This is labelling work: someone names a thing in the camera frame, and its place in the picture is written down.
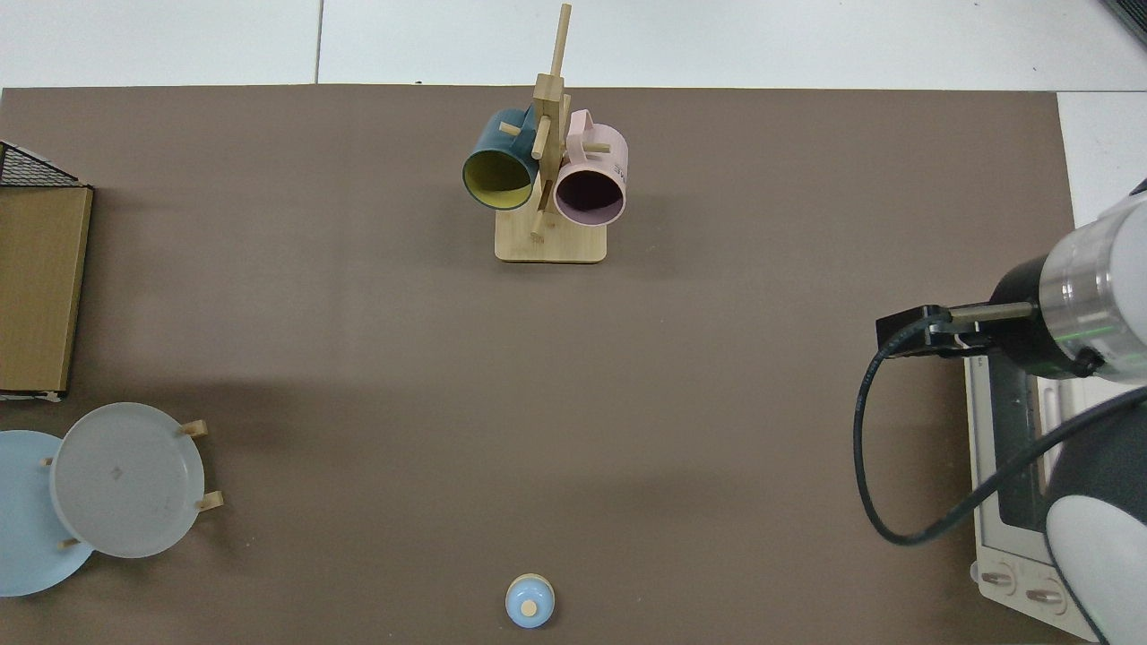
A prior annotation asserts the pink cup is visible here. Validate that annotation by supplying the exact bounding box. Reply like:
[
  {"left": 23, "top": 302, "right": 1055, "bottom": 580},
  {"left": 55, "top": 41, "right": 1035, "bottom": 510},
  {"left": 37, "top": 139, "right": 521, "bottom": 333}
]
[{"left": 553, "top": 109, "right": 629, "bottom": 227}]

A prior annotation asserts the wooden cup stand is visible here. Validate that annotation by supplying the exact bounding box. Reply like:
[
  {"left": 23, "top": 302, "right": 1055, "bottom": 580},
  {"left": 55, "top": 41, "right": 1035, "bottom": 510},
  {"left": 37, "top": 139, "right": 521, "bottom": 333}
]
[{"left": 495, "top": 3, "right": 608, "bottom": 264}]

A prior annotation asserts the wire basket with wooden floor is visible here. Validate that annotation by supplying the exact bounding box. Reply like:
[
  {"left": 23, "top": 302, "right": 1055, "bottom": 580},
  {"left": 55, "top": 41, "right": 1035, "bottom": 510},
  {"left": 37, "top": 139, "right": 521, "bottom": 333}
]
[{"left": 0, "top": 141, "right": 94, "bottom": 401}]

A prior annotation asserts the pale toaster oven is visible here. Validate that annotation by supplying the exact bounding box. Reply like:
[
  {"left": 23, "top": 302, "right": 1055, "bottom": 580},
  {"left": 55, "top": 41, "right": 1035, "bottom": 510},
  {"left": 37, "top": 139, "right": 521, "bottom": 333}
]
[{"left": 965, "top": 354, "right": 1105, "bottom": 642}]

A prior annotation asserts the dark teal cup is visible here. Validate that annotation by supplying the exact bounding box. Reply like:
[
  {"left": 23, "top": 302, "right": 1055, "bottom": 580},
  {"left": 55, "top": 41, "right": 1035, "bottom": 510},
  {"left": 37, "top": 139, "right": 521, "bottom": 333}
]
[{"left": 462, "top": 107, "right": 540, "bottom": 211}]

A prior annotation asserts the small blue round thing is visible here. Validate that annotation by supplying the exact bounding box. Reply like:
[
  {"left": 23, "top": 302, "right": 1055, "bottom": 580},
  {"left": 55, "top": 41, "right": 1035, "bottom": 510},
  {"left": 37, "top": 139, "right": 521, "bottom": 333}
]
[{"left": 505, "top": 573, "right": 556, "bottom": 629}]

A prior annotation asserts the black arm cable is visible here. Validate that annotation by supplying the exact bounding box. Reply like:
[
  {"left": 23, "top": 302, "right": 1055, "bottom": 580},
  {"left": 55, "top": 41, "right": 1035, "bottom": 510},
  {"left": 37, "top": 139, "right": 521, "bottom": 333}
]
[{"left": 852, "top": 312, "right": 1147, "bottom": 547}]

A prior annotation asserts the brown table cloth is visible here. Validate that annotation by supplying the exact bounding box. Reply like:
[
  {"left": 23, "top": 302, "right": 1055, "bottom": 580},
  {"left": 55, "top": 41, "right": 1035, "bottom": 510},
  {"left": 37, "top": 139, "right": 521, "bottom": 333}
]
[{"left": 0, "top": 85, "right": 1081, "bottom": 645}]

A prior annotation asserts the grey plate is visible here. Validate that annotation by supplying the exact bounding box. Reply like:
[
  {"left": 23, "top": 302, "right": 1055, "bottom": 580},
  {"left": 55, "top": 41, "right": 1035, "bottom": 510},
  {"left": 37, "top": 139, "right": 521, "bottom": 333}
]
[{"left": 49, "top": 402, "right": 205, "bottom": 559}]

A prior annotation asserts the dark grey equipment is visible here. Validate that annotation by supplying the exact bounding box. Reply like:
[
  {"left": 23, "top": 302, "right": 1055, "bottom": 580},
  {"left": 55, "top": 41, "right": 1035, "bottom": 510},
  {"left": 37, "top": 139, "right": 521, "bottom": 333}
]
[{"left": 1100, "top": 0, "right": 1147, "bottom": 47}]

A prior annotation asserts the light blue plate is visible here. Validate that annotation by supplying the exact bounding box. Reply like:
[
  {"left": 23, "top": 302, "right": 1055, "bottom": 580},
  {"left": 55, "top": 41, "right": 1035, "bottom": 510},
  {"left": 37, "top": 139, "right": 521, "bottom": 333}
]
[{"left": 0, "top": 430, "right": 95, "bottom": 598}]

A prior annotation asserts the wooden plate rack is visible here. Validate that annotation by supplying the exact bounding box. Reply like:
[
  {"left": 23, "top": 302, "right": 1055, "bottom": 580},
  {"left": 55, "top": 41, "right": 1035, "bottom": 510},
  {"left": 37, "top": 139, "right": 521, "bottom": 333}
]
[{"left": 40, "top": 419, "right": 225, "bottom": 549}]

